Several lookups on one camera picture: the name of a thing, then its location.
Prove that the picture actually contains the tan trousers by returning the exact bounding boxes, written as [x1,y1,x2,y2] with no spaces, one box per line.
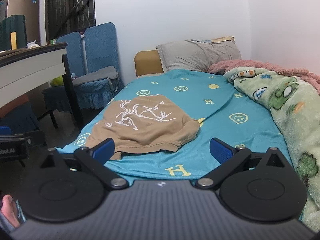
[85,94,200,161]

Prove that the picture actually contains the dark window with grille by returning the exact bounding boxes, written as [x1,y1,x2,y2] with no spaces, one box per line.
[45,0,97,44]

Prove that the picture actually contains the grey cloth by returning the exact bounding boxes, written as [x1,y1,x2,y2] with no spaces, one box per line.
[72,66,119,93]

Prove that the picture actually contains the person's right hand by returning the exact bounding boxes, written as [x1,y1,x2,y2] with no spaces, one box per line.
[0,195,21,229]

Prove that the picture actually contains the teal printed bed sheet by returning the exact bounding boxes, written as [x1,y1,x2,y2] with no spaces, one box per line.
[54,69,304,183]

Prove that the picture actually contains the dark green ribbed panel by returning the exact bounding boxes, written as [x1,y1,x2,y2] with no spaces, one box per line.
[0,15,28,52]

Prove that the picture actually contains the blue covered chair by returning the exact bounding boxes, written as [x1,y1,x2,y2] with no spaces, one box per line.
[41,32,87,129]
[0,102,42,137]
[72,22,125,112]

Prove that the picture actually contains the pink fluffy blanket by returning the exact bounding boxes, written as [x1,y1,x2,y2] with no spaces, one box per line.
[207,60,320,93]

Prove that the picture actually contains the tan cardboard sheet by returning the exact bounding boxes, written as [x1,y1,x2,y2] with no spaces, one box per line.
[204,36,235,43]

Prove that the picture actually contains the grey pillow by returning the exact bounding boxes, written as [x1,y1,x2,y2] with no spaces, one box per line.
[156,39,242,72]

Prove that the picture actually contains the white desk with dark top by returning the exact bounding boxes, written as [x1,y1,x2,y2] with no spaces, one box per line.
[0,42,84,133]

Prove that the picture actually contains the green plush toy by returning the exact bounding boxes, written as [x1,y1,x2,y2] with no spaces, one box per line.
[50,75,64,88]

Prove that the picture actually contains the brown cardboard box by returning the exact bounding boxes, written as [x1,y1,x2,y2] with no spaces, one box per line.
[5,0,40,46]

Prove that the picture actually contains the green cartoon printed blanket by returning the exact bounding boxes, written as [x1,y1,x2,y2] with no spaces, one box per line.
[223,66,320,233]

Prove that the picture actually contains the yellow-brown bed headboard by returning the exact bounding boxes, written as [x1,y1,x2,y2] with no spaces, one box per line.
[134,50,166,77]

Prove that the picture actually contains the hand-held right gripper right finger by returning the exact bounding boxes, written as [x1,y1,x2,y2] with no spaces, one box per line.
[195,137,294,190]

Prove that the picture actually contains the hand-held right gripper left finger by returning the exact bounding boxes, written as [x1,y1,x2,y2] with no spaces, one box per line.
[40,138,129,190]

